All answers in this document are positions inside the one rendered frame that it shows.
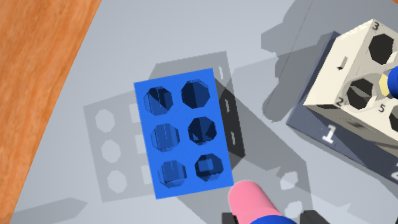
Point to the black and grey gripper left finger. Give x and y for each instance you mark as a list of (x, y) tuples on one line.
[(229, 218)]

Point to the blue tube rack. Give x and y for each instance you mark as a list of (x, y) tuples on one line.
[(189, 102)]

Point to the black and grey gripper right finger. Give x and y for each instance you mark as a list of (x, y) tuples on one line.
[(312, 217)]

